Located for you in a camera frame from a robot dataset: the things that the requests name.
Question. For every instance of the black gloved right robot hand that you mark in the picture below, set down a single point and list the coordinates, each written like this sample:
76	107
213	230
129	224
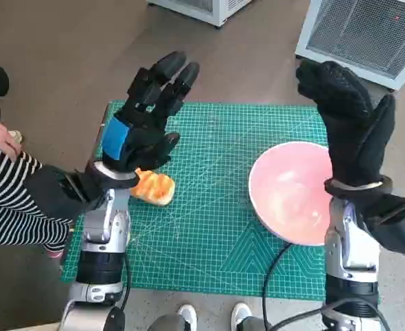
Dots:
347	138

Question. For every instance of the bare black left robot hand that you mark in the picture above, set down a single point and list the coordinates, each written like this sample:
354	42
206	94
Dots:
143	138

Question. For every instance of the long braided toy bread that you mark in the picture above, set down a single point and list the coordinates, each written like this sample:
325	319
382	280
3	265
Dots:
155	189

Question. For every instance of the pink bowl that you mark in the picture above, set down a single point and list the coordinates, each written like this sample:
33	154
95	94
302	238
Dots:
285	193

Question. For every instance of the large white mesh cabinet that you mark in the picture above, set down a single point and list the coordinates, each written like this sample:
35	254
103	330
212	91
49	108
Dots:
361	34

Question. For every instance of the green cutting mat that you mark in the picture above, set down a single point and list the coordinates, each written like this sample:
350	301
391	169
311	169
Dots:
205	241

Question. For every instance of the beige shoe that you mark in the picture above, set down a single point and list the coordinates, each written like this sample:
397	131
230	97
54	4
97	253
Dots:
15	136

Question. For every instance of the small white cabinet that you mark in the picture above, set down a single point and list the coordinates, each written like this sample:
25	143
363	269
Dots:
202	8

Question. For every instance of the pink shoe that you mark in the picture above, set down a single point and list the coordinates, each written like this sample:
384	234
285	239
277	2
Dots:
55	254

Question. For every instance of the person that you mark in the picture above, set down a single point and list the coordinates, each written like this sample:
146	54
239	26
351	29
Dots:
9	207

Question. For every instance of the white shoe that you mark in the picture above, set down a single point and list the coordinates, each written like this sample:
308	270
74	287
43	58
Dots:
240	314
187	315

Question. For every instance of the dark grey leg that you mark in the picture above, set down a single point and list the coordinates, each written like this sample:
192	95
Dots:
255	325
166	324

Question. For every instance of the black metal table frame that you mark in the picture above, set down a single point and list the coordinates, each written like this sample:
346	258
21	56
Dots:
103	120

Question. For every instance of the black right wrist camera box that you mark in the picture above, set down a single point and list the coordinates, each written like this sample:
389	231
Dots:
398	224

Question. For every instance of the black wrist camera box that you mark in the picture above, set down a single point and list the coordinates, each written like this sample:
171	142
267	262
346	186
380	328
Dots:
50	193
398	224

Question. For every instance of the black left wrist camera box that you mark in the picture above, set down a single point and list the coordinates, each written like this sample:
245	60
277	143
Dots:
50	193

